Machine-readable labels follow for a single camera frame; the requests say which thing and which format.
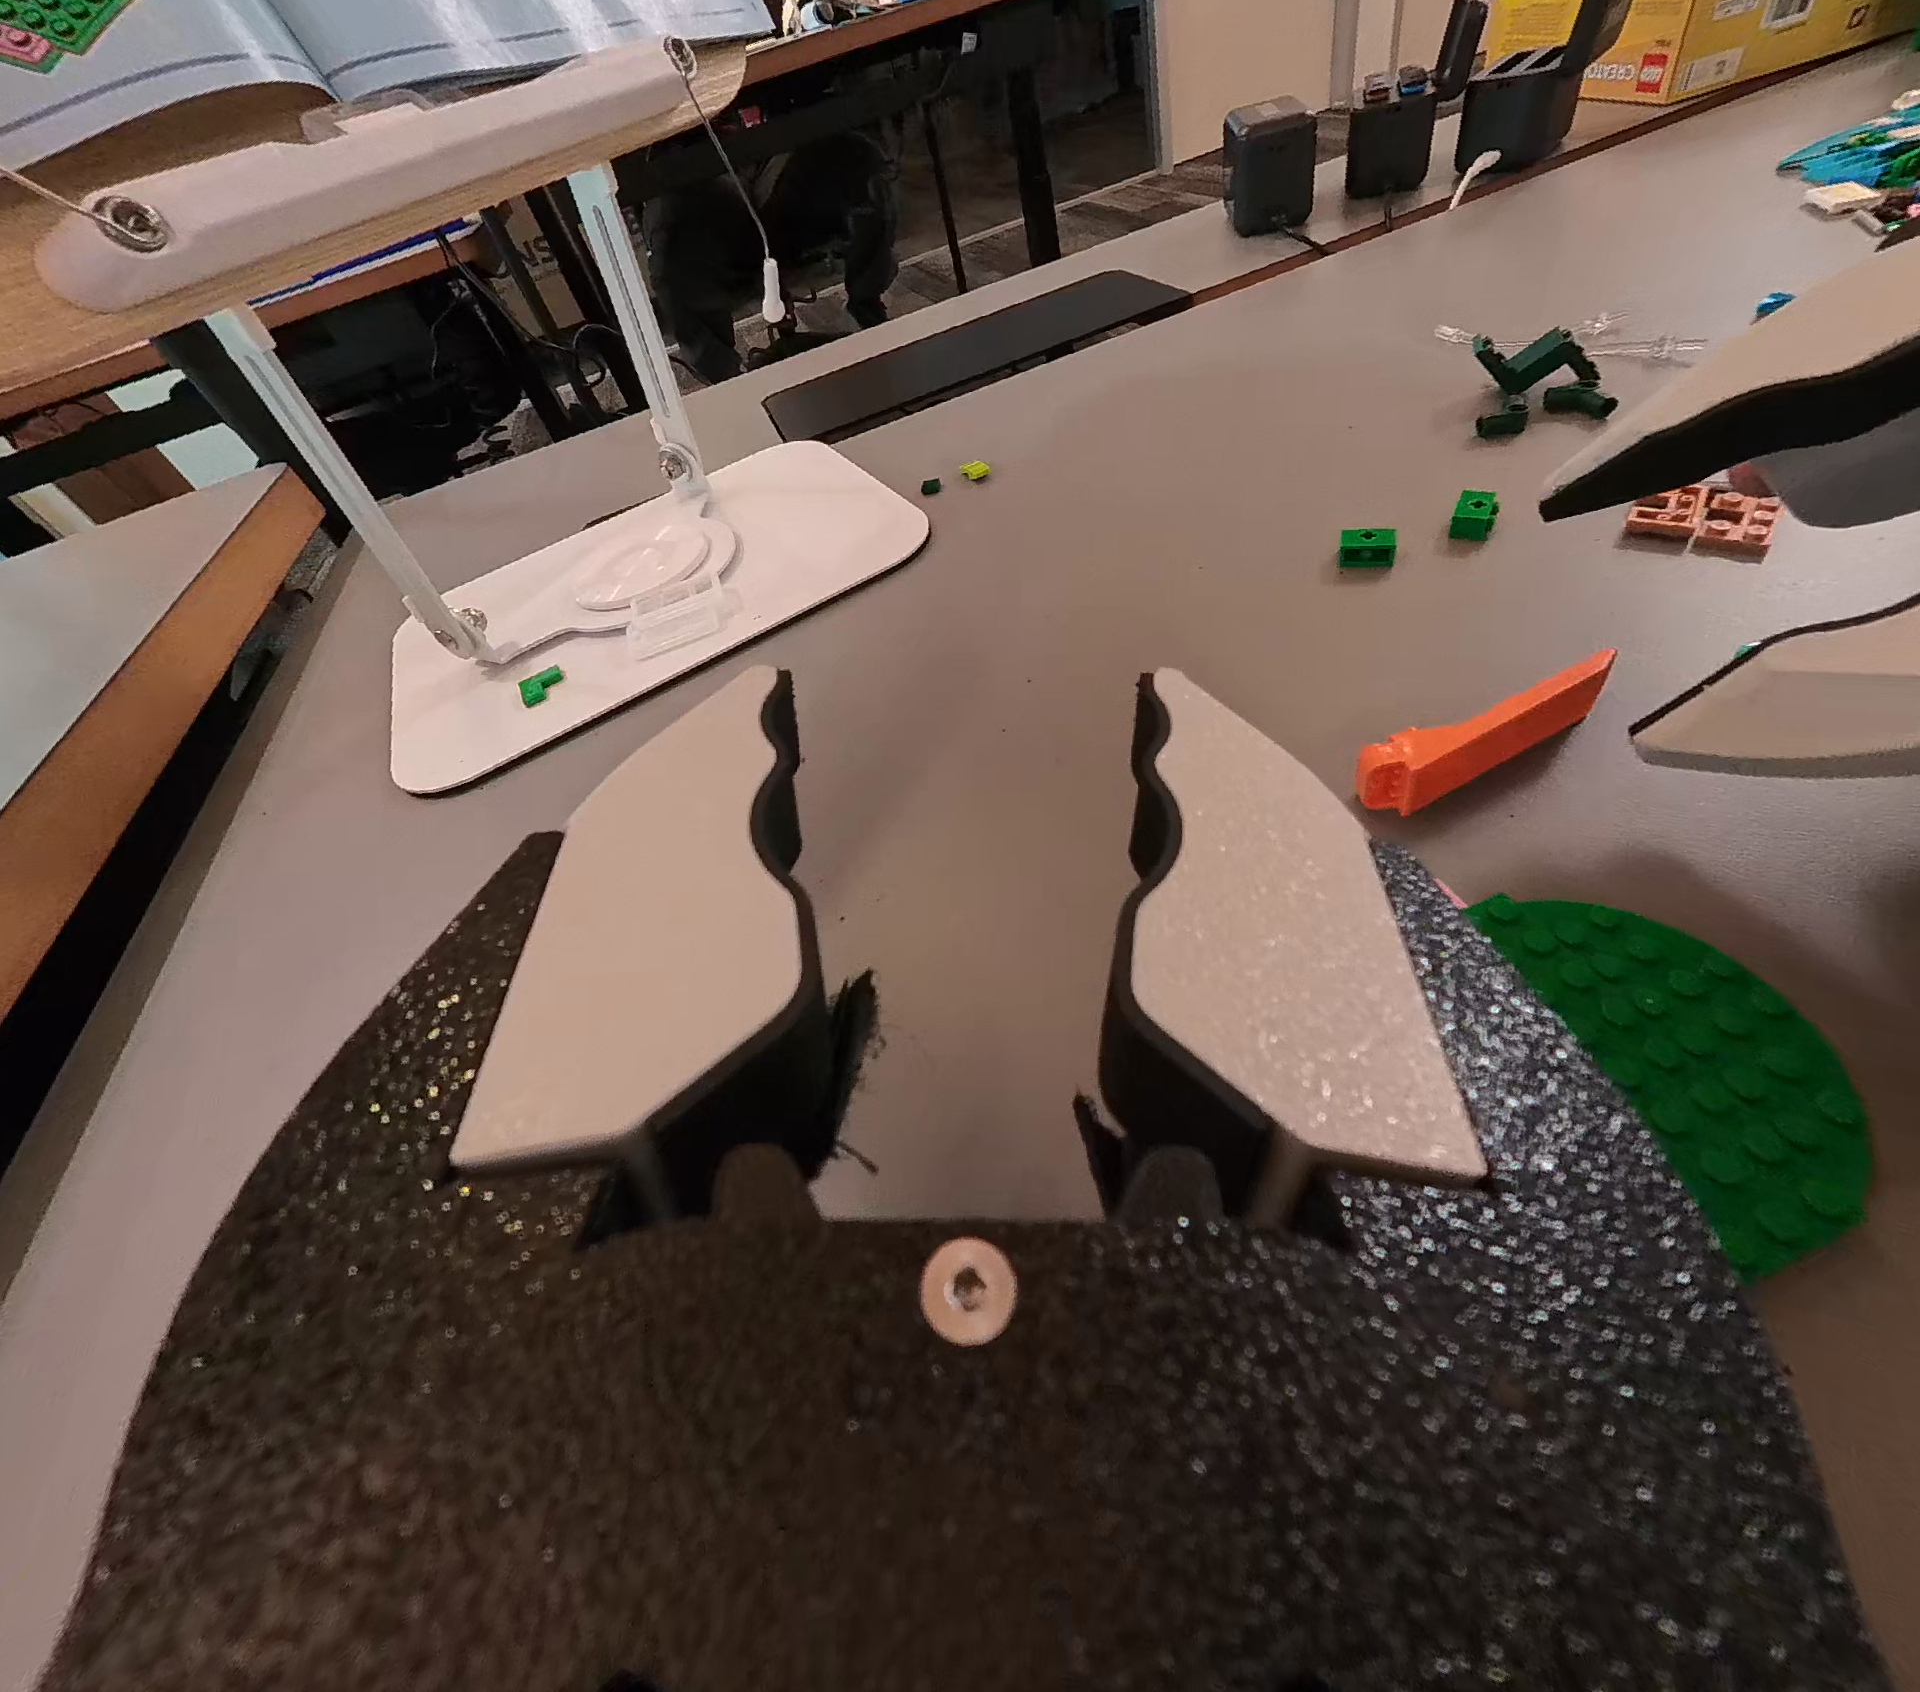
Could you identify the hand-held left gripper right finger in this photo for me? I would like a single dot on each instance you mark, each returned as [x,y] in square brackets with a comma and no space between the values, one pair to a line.
[1290,972]

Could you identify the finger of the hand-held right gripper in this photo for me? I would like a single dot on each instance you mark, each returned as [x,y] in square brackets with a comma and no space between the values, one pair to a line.
[1831,703]
[1801,342]

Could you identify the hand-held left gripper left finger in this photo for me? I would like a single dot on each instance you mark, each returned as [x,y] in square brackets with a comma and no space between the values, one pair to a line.
[644,956]

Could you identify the green lego plate assembly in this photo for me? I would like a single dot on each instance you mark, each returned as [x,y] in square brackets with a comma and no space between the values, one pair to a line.
[1695,1077]

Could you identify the clear lego rod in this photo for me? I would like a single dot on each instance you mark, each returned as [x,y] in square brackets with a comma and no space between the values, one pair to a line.
[1650,344]
[1462,337]

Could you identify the salmon pink lego plates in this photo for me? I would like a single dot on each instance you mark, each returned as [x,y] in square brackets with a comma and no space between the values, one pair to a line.
[1711,519]

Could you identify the dark green lego pieces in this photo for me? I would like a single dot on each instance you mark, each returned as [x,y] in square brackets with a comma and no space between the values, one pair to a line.
[1531,360]

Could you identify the small green lego piece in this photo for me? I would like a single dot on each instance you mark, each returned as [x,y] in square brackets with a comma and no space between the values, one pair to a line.
[540,685]

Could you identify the green lego brick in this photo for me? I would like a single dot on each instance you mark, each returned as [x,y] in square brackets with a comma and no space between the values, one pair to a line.
[1364,549]
[1474,513]

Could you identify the orange brick separator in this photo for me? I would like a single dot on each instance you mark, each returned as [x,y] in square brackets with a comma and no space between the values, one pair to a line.
[1484,732]

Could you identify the large black charging case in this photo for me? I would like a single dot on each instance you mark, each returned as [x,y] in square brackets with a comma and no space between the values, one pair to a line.
[1514,111]

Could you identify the white wooden book stand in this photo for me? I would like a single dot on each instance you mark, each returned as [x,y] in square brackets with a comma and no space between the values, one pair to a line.
[780,537]

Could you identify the small black charging case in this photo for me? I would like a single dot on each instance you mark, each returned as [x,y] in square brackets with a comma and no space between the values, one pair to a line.
[1388,147]

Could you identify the black power adapter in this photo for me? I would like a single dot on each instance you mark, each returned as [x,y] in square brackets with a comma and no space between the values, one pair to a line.
[1268,165]

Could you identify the grey desk with wooden edge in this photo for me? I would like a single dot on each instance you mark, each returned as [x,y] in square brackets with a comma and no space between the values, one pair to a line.
[104,643]

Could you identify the black office chair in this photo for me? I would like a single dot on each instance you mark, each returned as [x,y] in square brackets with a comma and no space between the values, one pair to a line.
[811,206]

